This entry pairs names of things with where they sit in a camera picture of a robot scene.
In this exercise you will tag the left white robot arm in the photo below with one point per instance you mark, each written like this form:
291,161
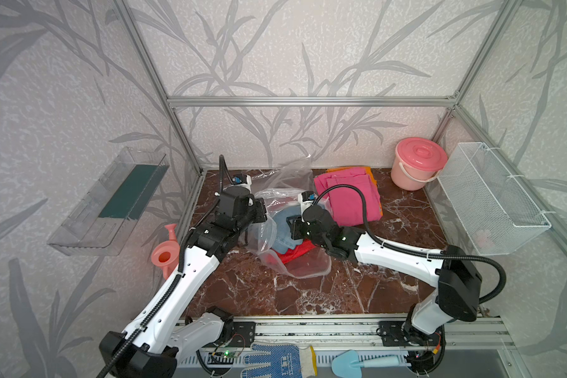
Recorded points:
203,249

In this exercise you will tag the white wire mesh basket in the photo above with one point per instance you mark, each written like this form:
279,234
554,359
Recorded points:
494,209

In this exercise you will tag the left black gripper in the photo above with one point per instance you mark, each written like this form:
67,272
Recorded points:
257,204

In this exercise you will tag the pink watering can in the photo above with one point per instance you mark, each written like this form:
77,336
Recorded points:
166,255

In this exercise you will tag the pink lidded bucket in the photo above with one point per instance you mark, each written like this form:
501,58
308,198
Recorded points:
417,162

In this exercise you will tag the blue dotted work glove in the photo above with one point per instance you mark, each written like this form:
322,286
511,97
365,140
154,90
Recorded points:
280,361

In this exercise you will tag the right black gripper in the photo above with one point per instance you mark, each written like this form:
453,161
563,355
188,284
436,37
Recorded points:
297,221

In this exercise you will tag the black mounting plate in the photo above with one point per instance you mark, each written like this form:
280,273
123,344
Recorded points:
237,334
390,333

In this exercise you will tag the orange trousers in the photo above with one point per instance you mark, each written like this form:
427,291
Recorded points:
361,169

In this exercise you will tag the aluminium frame crossbar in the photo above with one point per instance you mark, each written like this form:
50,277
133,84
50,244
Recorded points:
296,101

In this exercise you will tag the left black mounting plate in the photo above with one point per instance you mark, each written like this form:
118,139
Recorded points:
237,334

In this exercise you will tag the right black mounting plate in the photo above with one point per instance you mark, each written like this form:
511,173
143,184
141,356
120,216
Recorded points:
390,333

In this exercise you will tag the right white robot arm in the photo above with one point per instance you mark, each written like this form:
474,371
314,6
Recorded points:
460,282

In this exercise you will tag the clear plastic wall shelf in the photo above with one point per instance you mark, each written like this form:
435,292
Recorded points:
102,222

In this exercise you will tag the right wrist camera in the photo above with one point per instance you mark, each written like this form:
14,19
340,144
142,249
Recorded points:
306,200

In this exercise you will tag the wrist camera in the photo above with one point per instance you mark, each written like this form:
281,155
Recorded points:
306,200
242,180

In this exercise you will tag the pink garment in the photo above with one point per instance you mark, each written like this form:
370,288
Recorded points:
345,203

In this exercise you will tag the clear plastic vacuum bag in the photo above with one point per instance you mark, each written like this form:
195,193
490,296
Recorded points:
271,241

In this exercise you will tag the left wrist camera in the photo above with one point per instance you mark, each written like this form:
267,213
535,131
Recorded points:
242,180

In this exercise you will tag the red garment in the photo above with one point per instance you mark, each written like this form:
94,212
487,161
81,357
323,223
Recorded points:
292,254

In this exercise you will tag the blue towel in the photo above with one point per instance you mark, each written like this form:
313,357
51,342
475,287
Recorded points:
283,240

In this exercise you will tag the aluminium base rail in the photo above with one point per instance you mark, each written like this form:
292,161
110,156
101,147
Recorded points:
324,333

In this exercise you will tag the light blue toy shovel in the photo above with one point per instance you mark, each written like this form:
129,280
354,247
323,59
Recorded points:
349,365

